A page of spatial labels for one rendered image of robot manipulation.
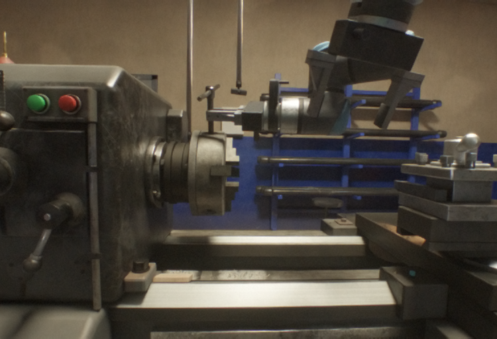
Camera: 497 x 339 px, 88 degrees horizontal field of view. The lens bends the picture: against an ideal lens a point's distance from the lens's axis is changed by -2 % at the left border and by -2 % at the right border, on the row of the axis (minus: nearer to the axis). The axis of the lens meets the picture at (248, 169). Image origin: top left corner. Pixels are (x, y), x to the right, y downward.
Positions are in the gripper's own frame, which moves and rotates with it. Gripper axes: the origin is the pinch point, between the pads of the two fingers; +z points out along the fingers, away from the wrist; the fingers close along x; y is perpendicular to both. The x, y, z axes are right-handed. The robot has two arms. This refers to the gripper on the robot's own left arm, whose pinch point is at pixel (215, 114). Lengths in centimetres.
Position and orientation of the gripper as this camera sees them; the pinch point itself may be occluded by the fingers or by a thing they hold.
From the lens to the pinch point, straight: 73.3
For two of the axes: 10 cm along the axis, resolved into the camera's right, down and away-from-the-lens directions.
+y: 0.1, 9.0, 4.3
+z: -9.9, -0.5, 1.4
